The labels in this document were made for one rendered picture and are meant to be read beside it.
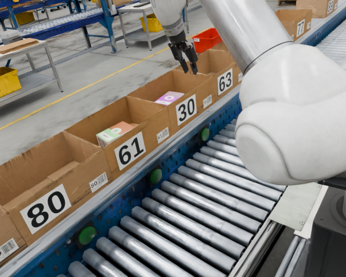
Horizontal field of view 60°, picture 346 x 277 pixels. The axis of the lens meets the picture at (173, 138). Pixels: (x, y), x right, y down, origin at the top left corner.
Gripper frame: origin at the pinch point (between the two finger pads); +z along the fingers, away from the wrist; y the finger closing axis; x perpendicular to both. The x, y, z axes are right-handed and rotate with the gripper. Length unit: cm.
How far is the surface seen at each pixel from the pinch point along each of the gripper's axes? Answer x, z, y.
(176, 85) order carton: 9.7, 26.9, -27.0
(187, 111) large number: -13.3, 17.5, 0.8
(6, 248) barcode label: -105, -15, 2
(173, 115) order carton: -21.9, 11.2, 0.6
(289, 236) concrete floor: -19, 117, 48
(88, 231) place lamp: -86, 3, 9
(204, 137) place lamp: -16.7, 31.7, 8.4
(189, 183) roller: -45, 28, 19
